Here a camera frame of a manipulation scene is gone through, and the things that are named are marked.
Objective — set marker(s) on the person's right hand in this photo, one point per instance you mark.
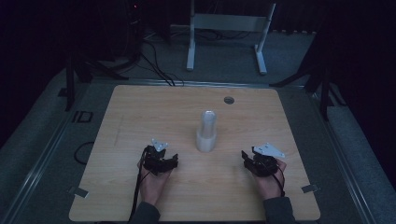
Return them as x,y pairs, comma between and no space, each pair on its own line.
271,186

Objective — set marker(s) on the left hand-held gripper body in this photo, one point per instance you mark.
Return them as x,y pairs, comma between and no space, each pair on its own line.
159,163

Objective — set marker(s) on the white metal stand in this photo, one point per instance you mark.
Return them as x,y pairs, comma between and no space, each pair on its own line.
230,22

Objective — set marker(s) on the dark equipment rack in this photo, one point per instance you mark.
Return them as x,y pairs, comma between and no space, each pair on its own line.
132,31

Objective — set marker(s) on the grey table grommet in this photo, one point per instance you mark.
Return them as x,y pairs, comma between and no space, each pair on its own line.
229,100

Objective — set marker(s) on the black metal stand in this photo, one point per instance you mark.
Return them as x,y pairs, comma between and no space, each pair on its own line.
324,93
70,88

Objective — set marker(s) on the grey tape piece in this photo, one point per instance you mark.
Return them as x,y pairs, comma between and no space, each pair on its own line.
309,188
80,192

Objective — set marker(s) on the stack of clear plastic cups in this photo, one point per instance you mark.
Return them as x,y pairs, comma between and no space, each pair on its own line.
207,137

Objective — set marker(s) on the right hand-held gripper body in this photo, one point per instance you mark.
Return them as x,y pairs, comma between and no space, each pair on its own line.
264,165

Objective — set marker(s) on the person's left hand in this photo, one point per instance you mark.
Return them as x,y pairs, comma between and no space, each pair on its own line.
152,186

